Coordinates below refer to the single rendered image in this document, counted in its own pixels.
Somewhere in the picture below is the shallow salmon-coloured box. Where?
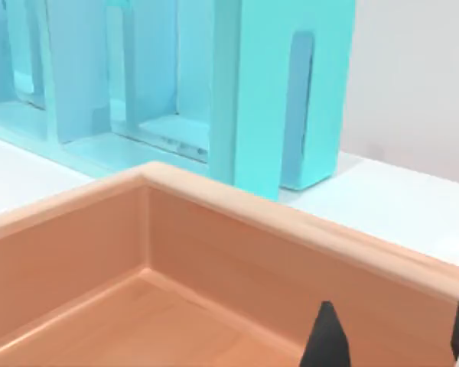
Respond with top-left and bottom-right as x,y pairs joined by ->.
0,161 -> 459,367

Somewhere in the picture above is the light blue rack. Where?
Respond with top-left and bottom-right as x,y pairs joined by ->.
0,0 -> 356,203

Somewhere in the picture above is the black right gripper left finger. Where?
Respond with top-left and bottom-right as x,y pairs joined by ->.
298,300 -> 352,367

